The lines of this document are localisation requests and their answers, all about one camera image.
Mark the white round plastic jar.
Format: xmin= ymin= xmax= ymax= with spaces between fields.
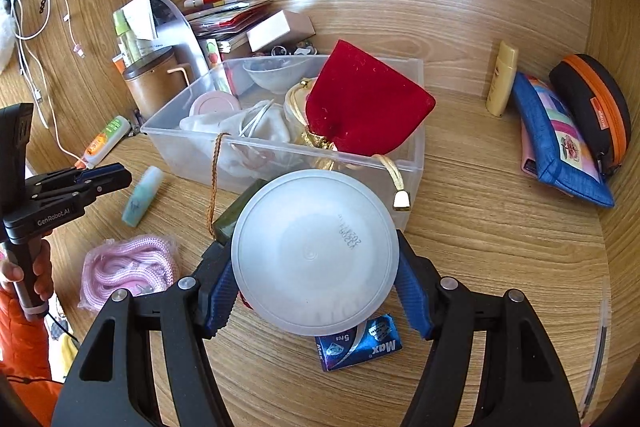
xmin=231 ymin=169 xmax=399 ymax=336

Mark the pink round case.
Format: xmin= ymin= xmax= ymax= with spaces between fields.
xmin=189 ymin=91 xmax=241 ymax=116

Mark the stack of booklets and pens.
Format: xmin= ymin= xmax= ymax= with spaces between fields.
xmin=184 ymin=0 xmax=272 ymax=53

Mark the orange sleeve forearm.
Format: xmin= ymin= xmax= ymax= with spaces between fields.
xmin=0 ymin=291 xmax=63 ymax=426

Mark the red velvet pouch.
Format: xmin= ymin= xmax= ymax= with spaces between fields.
xmin=305 ymin=40 xmax=436 ymax=156

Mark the black orange zip case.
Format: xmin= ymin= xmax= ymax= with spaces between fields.
xmin=549 ymin=54 xmax=631 ymax=179

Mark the white drawstring pouch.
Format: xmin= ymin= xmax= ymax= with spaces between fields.
xmin=179 ymin=100 xmax=296 ymax=179

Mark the blue patchwork pouch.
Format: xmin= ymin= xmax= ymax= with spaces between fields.
xmin=512 ymin=72 xmax=615 ymax=208

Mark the yellow cream jar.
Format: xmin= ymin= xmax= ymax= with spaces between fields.
xmin=283 ymin=78 xmax=316 ymax=146

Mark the left hand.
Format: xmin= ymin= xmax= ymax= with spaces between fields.
xmin=0 ymin=238 xmax=56 ymax=303

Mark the yellow lotion tube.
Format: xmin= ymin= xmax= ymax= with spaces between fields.
xmin=486 ymin=40 xmax=518 ymax=117

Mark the white cardboard box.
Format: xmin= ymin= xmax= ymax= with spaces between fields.
xmin=246 ymin=10 xmax=316 ymax=52

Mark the green glass bottle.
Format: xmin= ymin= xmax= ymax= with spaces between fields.
xmin=213 ymin=179 xmax=267 ymax=245

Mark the white floral bowl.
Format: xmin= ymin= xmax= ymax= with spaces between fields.
xmin=243 ymin=55 xmax=312 ymax=94

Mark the teal small tube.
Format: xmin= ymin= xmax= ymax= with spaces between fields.
xmin=122 ymin=166 xmax=164 ymax=228

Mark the white charging cable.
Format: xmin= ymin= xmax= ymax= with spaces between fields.
xmin=4 ymin=0 xmax=87 ymax=163

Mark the white folded paper stand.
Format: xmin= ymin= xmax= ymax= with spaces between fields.
xmin=122 ymin=0 xmax=209 ymax=79

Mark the brown ceramic mug with lid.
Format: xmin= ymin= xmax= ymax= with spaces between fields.
xmin=122 ymin=46 xmax=190 ymax=119

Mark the clear plastic storage bin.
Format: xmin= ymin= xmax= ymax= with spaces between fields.
xmin=142 ymin=55 xmax=425 ymax=229

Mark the black pen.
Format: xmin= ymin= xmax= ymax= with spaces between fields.
xmin=578 ymin=285 xmax=610 ymax=421

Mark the pink rope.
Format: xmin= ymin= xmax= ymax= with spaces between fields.
xmin=77 ymin=233 xmax=181 ymax=313

